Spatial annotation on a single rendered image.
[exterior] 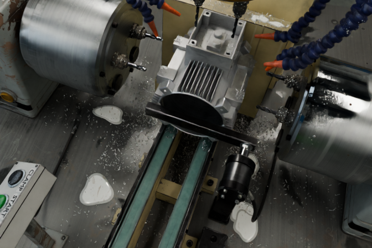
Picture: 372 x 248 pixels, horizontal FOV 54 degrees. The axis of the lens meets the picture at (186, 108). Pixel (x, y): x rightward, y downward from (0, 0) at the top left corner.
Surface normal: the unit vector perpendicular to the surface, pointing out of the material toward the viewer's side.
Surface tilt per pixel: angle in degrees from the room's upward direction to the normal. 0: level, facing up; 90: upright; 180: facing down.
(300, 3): 90
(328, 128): 47
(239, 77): 0
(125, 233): 0
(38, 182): 60
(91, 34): 36
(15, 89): 90
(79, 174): 0
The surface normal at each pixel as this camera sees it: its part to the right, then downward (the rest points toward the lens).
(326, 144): -0.26, 0.42
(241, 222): 0.07, -0.55
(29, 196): 0.85, 0.00
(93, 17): -0.03, -0.30
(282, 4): -0.34, 0.77
